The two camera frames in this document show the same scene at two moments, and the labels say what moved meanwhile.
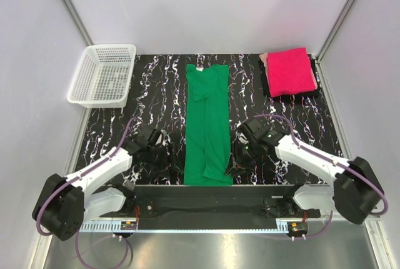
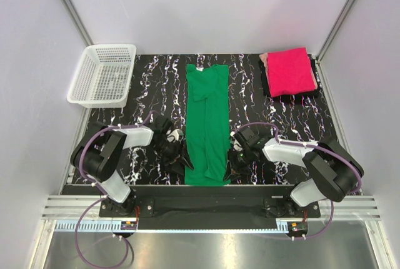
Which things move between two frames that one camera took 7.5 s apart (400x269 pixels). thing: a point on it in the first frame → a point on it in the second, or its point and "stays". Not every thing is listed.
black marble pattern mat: x=160 y=101 stays
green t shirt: x=207 y=149 stays
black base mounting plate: x=210 y=202 stays
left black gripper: x=167 y=163 → x=169 y=161
